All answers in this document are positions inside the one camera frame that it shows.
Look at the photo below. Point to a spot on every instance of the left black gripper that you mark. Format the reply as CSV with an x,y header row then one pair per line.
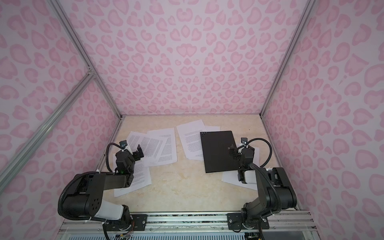
x,y
132,154

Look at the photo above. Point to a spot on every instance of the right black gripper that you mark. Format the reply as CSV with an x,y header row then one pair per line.
x,y
239,156

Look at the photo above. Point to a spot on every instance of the black file folder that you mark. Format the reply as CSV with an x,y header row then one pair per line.
x,y
215,147

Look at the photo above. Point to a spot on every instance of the printed paper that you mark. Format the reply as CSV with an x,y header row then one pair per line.
x,y
142,178
152,147
190,137
232,177
169,152

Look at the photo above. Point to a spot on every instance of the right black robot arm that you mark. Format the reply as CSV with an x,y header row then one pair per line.
x,y
275,192

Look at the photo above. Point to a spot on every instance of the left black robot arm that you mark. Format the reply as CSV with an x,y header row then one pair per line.
x,y
82,198

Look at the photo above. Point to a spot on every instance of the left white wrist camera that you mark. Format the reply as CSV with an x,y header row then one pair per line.
x,y
124,144

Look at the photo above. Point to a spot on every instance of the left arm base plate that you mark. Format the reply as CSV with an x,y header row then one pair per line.
x,y
137,222

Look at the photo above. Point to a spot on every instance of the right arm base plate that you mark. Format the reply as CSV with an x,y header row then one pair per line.
x,y
236,222

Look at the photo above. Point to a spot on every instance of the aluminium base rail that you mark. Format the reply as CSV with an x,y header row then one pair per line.
x,y
286,225

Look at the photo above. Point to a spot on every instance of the diagonal aluminium frame bar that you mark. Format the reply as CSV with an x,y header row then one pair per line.
x,y
20,159

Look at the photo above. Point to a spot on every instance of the right corner aluminium post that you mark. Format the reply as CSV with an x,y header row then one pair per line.
x,y
289,52

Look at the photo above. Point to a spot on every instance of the corner aluminium post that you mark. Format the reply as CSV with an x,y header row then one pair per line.
x,y
289,52
79,46

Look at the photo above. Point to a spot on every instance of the left corner aluminium post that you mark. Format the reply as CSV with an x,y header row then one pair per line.
x,y
79,46

